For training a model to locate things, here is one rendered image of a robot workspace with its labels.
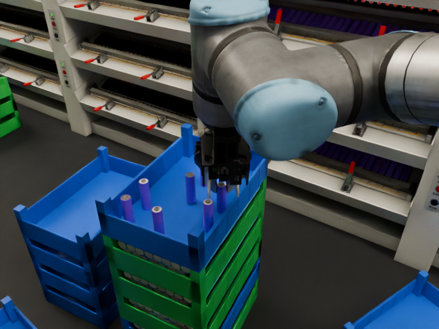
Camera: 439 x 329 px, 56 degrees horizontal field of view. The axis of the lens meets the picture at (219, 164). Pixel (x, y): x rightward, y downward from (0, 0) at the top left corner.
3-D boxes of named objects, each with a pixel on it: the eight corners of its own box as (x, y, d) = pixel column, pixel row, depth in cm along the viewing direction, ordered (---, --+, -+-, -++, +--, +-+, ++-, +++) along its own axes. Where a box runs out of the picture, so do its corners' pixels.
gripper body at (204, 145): (200, 189, 64) (198, 134, 55) (199, 149, 70) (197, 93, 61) (249, 187, 65) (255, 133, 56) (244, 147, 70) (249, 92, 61)
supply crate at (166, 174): (200, 273, 67) (198, 237, 62) (101, 234, 74) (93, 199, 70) (267, 175, 89) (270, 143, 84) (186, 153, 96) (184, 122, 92)
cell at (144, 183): (147, 211, 79) (144, 184, 75) (140, 208, 79) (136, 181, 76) (153, 205, 80) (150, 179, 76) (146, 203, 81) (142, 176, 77)
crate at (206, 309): (202, 332, 76) (201, 305, 71) (113, 292, 83) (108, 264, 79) (262, 230, 98) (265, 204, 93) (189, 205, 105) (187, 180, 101)
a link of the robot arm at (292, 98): (373, 83, 38) (306, 16, 45) (260, 107, 35) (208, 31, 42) (343, 153, 45) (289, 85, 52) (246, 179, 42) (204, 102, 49)
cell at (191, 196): (183, 175, 77) (184, 202, 81) (191, 178, 76) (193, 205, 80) (188, 170, 78) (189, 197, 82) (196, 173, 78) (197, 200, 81)
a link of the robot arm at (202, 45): (206, 25, 41) (175, -20, 47) (206, 117, 51) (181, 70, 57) (289, 8, 44) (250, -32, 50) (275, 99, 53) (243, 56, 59)
